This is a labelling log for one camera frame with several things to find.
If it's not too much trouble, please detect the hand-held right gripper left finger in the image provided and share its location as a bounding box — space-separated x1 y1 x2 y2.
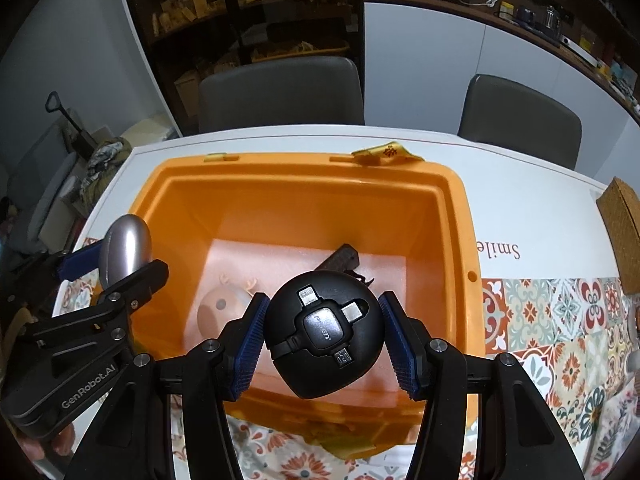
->
65 291 273 480

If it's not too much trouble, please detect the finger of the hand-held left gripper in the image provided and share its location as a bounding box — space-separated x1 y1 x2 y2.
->
50 241 107 283
96 259 171 322

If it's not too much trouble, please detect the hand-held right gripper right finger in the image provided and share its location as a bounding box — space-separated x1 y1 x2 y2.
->
377 291 586 480

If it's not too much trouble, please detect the metallic egg-shaped gadget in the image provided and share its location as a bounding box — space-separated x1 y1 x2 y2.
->
98 214 152 286

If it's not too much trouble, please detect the pink round humidifier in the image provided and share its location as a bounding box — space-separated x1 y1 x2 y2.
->
196 272 258 341

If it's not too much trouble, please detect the black round cable adapter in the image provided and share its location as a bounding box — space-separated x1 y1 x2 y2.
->
264 270 386 401

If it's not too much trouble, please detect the black rectangular gadget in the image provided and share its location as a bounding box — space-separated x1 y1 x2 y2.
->
317 243 376 286

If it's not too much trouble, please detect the orange plastic crate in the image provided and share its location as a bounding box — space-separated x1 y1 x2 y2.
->
127 140 485 453

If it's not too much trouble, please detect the person's left hand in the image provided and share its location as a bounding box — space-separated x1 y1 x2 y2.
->
20 422 77 467

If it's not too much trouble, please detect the grey sofa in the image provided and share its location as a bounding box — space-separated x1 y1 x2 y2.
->
0 125 76 256

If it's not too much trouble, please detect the camouflage cloth bag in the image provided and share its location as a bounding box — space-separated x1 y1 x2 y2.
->
80 137 131 201

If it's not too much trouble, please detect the black shovel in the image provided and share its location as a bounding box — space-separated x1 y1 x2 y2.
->
45 91 93 156

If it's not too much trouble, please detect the cream storage box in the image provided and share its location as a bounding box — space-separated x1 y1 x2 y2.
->
120 112 181 150

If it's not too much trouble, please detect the patterned table runner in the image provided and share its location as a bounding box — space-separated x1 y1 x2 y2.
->
60 237 640 480

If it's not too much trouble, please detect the floral cloth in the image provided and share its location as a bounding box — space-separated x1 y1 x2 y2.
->
587 380 640 480

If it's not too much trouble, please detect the grey chair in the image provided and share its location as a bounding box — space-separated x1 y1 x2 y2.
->
198 56 366 136
457 74 582 170

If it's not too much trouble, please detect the wicker box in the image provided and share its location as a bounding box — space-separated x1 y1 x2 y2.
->
595 176 640 281

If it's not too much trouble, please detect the dark wooden shelf cabinet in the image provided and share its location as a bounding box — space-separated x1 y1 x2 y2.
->
117 0 366 136

